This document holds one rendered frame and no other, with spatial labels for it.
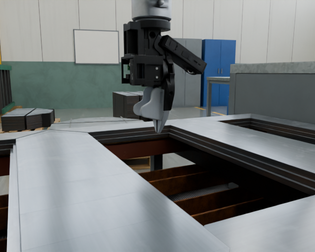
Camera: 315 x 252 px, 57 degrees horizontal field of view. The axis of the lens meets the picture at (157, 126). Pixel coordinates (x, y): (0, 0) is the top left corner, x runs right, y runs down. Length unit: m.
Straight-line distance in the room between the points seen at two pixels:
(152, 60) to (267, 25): 10.16
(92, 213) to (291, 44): 10.96
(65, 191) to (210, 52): 8.48
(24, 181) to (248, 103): 1.01
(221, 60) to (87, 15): 4.01
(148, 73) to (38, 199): 0.28
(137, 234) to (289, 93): 0.93
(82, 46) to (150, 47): 8.01
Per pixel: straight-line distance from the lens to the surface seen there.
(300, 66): 1.14
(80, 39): 8.58
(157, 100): 0.56
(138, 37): 0.55
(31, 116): 4.90
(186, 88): 8.53
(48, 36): 8.62
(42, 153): 0.65
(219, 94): 9.00
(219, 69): 8.97
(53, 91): 8.58
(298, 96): 1.14
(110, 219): 0.35
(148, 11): 0.55
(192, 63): 0.59
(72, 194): 0.43
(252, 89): 1.29
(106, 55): 8.59
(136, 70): 0.54
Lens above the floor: 1.01
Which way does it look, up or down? 10 degrees down
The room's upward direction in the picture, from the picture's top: straight up
